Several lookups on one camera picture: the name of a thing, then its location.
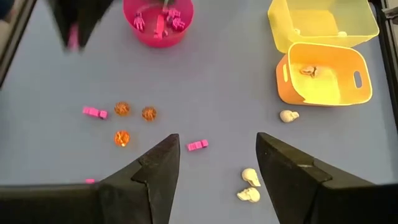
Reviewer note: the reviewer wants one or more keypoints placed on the yellow-green plastic bin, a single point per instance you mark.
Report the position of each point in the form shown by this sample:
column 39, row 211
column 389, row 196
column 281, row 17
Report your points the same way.
column 276, row 28

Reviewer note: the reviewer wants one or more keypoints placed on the pink round plastic bowl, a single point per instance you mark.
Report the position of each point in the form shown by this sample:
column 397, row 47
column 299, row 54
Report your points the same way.
column 155, row 42

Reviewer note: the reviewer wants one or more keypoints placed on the small orange pumpkin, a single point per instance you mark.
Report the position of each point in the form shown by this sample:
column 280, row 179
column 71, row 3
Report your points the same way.
column 122, row 138
column 149, row 113
column 122, row 108

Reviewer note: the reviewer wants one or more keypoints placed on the pink skeleton hand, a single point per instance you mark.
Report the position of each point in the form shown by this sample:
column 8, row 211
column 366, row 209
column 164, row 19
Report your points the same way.
column 139, row 21
column 73, row 39
column 173, row 14
column 160, row 26
column 94, row 112
column 90, row 181
column 178, row 25
column 197, row 145

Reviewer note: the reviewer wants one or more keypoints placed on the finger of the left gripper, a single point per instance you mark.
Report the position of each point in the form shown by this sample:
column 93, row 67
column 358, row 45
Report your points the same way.
column 62, row 12
column 93, row 12

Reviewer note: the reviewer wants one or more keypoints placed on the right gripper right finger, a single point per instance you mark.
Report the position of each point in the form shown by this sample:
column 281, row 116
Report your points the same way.
column 304, row 199

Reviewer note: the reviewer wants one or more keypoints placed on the cream plastic skull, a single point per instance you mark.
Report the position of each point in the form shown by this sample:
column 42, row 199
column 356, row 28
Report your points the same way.
column 289, row 115
column 251, row 176
column 297, row 31
column 342, row 33
column 248, row 195
column 308, row 71

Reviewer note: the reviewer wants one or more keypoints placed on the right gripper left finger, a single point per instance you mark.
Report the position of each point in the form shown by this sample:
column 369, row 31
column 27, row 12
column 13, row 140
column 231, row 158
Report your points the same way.
column 124, row 199

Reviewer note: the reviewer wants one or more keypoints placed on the small orange plastic bin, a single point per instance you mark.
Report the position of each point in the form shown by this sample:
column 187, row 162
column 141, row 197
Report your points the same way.
column 287, row 90

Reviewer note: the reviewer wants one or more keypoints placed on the black metal table frame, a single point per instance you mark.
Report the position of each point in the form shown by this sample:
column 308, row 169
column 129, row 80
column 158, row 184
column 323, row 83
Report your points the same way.
column 395, row 77

